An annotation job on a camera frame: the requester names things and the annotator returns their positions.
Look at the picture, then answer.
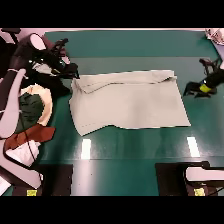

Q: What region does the black cable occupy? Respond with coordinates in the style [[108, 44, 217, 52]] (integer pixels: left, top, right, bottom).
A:
[[23, 130, 39, 169]]

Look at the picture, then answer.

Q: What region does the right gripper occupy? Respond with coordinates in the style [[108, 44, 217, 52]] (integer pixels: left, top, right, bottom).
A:
[[182, 75, 221, 100]]

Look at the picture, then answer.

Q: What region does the black garment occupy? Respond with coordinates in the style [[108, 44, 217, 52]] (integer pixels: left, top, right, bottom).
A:
[[34, 71, 72, 99]]

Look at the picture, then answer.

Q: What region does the beige shirt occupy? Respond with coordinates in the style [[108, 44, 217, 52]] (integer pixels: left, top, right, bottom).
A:
[[68, 69, 192, 137]]

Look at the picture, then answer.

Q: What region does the cream garment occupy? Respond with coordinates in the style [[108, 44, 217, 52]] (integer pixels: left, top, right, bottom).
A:
[[19, 83, 54, 127]]

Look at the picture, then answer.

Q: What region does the white garment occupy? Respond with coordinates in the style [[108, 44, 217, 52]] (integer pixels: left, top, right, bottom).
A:
[[204, 28, 224, 46], [5, 139, 42, 168]]

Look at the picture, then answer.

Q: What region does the red-brown garment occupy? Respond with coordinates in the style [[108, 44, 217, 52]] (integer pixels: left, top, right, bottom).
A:
[[3, 124, 57, 152]]

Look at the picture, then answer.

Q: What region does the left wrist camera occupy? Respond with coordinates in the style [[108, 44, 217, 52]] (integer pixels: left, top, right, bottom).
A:
[[52, 37, 70, 56]]

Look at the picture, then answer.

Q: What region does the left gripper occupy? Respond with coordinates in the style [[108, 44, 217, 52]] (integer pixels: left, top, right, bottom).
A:
[[58, 62, 80, 80]]

